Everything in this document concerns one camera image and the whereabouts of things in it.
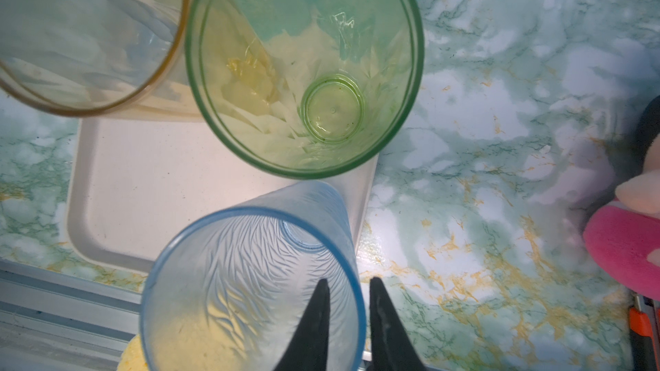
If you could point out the pale pink rectangular tray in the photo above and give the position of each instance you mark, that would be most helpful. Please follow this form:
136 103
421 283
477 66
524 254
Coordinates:
137 184

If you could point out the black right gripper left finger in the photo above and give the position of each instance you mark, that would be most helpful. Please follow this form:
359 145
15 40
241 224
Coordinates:
308 348

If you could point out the yellow glass column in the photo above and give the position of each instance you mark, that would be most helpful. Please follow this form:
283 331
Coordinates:
85 58

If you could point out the tall blue glass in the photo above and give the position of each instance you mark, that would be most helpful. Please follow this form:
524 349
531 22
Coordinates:
230 290

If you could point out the pink plush doll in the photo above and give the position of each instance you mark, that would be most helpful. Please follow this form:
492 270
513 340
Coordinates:
623 236

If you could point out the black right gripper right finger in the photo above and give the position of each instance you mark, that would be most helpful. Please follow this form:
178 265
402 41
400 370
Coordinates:
391 348

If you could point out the green glass column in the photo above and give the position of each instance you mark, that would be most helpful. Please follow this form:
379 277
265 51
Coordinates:
305 89

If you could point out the red black utility knife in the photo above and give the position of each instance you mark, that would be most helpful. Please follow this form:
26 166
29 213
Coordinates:
643 317

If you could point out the aluminium front rail frame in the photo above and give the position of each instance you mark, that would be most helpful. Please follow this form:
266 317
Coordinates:
50 321

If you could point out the yellow round sponge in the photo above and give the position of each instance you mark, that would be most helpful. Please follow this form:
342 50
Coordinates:
132 359

